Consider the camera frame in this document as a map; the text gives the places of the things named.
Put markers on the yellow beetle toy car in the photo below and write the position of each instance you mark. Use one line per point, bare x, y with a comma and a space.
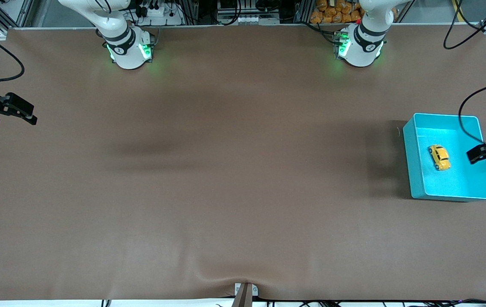
440, 157

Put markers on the orange snack bag pile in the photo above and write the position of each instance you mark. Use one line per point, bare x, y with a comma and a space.
337, 13

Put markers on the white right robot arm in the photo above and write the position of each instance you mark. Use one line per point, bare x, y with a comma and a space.
128, 55

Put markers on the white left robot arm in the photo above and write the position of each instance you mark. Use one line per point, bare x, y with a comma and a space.
360, 51

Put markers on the grey equipment rack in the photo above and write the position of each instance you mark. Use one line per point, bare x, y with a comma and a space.
247, 19

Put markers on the metal table clamp bracket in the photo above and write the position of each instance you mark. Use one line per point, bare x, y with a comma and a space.
245, 294

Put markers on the brown table mat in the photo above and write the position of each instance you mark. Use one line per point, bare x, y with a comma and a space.
243, 170

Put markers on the teal plastic bin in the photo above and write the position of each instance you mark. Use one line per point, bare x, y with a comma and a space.
460, 183

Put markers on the white power strip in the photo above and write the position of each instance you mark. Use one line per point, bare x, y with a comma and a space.
170, 19

